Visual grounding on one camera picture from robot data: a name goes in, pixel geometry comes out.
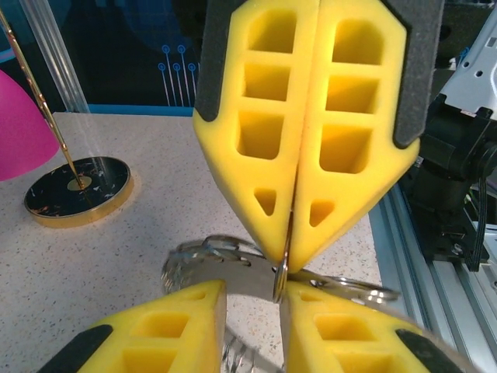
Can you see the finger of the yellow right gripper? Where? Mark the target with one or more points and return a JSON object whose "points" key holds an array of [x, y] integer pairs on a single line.
{"points": [[225, 116], [388, 116]]}

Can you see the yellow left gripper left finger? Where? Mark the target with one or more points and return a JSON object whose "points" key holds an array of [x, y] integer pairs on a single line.
{"points": [[155, 342]]}

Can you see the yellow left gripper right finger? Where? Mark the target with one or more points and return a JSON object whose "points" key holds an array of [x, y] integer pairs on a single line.
{"points": [[349, 342]]}

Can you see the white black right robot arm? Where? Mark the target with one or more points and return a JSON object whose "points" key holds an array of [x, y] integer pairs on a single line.
{"points": [[446, 155]]}

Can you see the pink plastic goblet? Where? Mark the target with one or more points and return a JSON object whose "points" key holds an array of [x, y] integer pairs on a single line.
{"points": [[19, 128]]}

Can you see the aluminium front rail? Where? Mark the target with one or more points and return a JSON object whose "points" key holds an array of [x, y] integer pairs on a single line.
{"points": [[427, 311]]}

